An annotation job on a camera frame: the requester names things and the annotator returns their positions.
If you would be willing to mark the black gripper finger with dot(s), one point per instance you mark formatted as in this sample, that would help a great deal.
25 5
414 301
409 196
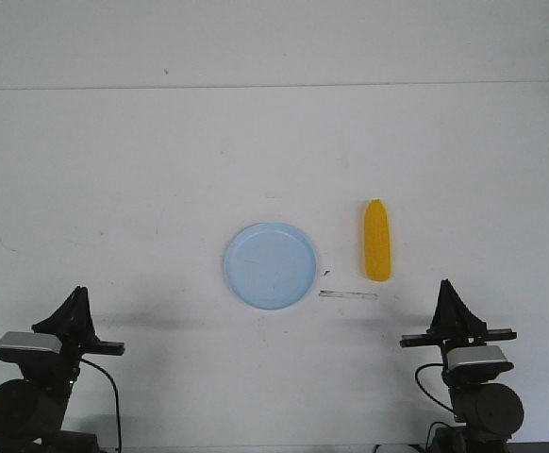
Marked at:
86 327
441 320
63 322
464 319

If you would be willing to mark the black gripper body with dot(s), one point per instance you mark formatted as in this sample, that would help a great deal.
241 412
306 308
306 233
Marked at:
73 355
458 340

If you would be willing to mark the yellow corn cob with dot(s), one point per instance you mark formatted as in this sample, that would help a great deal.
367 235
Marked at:
377 242

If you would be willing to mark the light blue round plate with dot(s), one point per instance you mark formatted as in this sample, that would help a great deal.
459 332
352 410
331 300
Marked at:
270 266

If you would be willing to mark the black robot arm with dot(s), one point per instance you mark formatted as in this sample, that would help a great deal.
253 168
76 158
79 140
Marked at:
33 408
486 413

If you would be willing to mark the clear tape strip horizontal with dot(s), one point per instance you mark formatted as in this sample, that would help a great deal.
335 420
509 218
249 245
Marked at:
348 295

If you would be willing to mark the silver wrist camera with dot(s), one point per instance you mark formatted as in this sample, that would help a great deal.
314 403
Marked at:
21 347
485 355

